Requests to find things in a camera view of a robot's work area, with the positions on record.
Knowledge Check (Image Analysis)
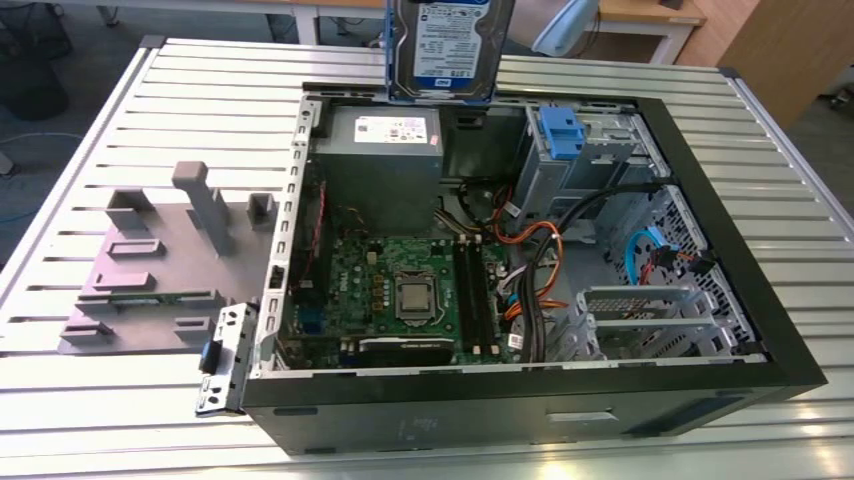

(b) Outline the blue data wire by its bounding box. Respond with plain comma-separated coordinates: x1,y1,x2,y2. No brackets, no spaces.
626,225,675,286

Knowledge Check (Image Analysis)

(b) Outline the metal expansion slot bracket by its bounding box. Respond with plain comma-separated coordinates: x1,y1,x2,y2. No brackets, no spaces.
194,301,260,417

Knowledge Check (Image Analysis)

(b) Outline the black chair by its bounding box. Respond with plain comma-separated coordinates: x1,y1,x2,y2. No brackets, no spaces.
0,0,75,121

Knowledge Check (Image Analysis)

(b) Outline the black power connector wire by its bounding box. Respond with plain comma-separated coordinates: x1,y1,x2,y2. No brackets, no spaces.
639,247,719,286

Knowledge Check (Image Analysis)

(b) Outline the wooden desk white frame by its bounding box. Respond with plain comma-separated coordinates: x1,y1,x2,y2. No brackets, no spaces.
266,0,709,66

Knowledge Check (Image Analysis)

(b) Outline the black RAM slot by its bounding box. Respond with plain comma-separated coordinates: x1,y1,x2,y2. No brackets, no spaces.
455,235,487,357
471,234,506,356

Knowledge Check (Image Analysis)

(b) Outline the black PC case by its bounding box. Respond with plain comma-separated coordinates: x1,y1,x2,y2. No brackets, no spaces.
240,82,829,456

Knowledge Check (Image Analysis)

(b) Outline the silver CPU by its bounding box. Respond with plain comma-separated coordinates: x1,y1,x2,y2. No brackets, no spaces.
398,278,437,312

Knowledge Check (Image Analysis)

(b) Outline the orange wire bundle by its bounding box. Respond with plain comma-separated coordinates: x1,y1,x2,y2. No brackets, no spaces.
493,184,569,321

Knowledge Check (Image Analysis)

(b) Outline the grey power supply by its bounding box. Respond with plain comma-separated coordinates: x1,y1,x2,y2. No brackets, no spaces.
311,105,446,236

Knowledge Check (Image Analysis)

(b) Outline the CPU socket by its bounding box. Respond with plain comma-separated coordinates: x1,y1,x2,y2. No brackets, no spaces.
390,269,447,327

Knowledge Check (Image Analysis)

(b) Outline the black graphics card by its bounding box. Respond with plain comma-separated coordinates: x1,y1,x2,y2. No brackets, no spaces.
339,334,459,369

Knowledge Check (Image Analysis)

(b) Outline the metal disk bay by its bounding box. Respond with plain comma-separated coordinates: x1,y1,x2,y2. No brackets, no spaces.
574,287,766,361

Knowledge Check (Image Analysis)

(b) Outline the grey parts rack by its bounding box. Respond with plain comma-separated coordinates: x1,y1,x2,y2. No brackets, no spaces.
56,161,282,357

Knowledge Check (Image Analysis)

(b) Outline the green motherboard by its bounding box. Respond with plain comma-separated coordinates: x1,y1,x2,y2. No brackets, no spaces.
276,234,529,369

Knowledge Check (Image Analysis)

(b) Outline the black cable bundle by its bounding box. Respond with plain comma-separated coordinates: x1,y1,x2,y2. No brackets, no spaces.
519,182,673,361

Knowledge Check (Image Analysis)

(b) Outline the metal optical drive cage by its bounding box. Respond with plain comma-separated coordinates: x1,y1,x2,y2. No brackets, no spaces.
513,102,669,216

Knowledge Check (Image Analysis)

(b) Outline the blue plastic drive latch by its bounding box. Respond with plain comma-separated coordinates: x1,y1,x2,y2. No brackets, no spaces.
541,106,587,161

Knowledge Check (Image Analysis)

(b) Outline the wooden cabinet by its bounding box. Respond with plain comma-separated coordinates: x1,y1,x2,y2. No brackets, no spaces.
677,0,854,131

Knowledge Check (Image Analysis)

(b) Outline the hard disk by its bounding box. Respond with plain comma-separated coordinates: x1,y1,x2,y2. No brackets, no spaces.
385,0,519,106

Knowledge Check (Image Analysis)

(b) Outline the thin red wire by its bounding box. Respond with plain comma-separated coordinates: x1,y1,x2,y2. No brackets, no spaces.
298,179,330,289

